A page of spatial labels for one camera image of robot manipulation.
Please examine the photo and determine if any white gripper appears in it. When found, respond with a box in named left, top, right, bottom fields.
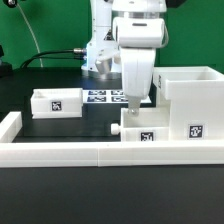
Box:
left=112, top=17, right=165, bottom=116

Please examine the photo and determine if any white drawer front one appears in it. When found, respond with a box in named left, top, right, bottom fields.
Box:
left=111, top=108, right=169, bottom=142

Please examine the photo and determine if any white drawer one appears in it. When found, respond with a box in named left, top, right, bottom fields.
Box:
left=111, top=108, right=169, bottom=142
left=30, top=88, right=83, bottom=119

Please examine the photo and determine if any white drawer cabinet box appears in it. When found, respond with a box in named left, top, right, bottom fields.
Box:
left=153, top=66, right=224, bottom=140

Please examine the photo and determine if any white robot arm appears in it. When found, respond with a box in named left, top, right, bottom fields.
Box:
left=82, top=0, right=187, bottom=115

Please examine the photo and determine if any white drawer rear one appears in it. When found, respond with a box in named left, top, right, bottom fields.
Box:
left=30, top=88, right=83, bottom=119

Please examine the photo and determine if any printed marker sheet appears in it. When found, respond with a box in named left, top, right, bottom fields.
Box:
left=81, top=89, right=152, bottom=104

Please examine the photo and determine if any black device at left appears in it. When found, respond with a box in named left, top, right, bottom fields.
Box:
left=0, top=45, right=13, bottom=77

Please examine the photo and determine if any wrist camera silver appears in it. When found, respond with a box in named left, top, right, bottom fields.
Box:
left=95, top=48, right=120, bottom=75

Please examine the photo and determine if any black cable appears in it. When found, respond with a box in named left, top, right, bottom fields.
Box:
left=19, top=48, right=88, bottom=69

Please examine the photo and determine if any white U-shaped border frame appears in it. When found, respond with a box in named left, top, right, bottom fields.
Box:
left=0, top=112, right=224, bottom=168

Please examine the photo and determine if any white cable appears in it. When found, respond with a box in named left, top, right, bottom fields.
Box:
left=15, top=2, right=45, bottom=69

